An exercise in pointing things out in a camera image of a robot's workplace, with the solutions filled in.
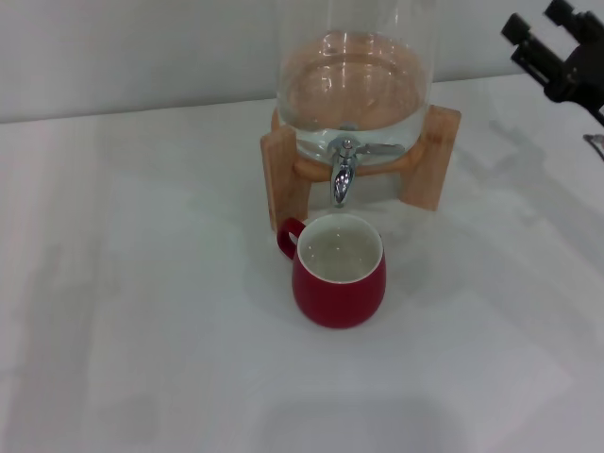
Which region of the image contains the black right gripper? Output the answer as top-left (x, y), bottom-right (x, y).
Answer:
top-left (500, 0), bottom-right (604, 125)

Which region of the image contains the red ceramic cup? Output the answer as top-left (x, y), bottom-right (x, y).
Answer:
top-left (276, 212), bottom-right (387, 327)

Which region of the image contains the chrome faucet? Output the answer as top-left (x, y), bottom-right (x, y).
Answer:
top-left (327, 135), bottom-right (407, 209)

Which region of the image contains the clear glass water dispenser jar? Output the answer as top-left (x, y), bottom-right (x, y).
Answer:
top-left (275, 0), bottom-right (438, 167)

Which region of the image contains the wooden dispenser stand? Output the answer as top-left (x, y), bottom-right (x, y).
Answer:
top-left (260, 106), bottom-right (462, 232)

